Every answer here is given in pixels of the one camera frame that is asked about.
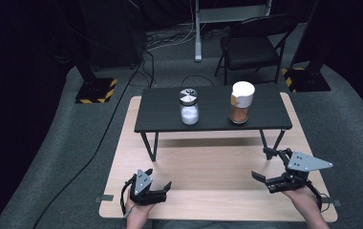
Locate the person's right hand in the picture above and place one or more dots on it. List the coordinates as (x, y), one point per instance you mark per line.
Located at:
(303, 198)

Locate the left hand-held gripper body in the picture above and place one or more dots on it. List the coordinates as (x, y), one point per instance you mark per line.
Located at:
(144, 192)

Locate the person's left hand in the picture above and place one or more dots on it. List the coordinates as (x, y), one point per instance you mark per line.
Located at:
(138, 210)

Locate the grey tape strip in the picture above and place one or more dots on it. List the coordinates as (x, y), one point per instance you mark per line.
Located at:
(103, 198)
(332, 202)

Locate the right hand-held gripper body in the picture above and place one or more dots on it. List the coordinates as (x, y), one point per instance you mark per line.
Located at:
(297, 168)

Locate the glass shaker with silver lid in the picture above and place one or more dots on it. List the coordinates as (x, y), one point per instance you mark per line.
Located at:
(189, 108)

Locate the black shelf with metal legs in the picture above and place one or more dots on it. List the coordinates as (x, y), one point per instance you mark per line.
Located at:
(213, 108)

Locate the black folding chair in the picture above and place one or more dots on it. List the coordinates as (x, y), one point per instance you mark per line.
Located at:
(249, 51)

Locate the white metal stand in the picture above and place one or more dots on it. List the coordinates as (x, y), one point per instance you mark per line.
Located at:
(198, 38)

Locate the spice jar with white lid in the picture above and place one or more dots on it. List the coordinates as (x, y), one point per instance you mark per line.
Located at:
(241, 101)

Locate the black stand with striped base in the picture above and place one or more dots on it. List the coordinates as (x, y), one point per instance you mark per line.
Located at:
(307, 79)
(95, 90)

